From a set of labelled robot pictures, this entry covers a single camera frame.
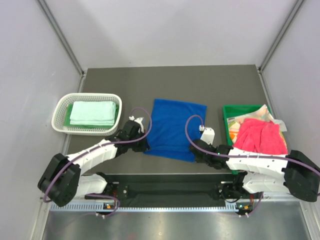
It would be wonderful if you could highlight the green plastic bin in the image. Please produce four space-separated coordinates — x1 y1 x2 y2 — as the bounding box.
222 105 287 146

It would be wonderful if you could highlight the floral patterned towel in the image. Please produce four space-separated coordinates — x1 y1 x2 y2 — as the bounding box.
235 104 288 132

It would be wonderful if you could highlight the green microfiber towel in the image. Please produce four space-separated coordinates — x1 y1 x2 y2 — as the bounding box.
63 102 120 130

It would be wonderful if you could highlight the pink red towel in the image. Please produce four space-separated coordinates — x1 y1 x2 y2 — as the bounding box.
233 118 288 155

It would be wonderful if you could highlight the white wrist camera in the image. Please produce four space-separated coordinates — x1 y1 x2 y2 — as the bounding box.
199 125 215 145
128 115 145 133

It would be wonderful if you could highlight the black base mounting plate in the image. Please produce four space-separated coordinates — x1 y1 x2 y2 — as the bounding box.
99 174 251 208

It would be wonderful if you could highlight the white mint towel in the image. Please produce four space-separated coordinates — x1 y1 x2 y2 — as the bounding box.
69 100 117 127

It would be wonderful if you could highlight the slotted grey cable duct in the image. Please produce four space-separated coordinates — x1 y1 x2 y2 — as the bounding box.
50 201 239 213

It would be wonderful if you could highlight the aluminium frame rail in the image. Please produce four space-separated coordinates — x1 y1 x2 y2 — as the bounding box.
39 181 313 201

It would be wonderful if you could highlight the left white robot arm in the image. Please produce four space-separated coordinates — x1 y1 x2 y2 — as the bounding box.
37 116 148 207

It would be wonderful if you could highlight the blue towel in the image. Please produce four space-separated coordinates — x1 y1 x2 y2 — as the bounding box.
144 98 207 162

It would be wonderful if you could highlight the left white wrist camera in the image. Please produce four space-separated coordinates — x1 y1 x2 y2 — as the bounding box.
128 115 145 133

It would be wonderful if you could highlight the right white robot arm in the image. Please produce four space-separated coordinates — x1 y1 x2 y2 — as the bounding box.
189 139 320 203

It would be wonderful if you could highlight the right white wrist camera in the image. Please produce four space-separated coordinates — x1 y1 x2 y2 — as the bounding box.
199 125 215 145

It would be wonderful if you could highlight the white perforated plastic basket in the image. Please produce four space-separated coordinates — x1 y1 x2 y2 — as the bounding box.
51 92 123 136

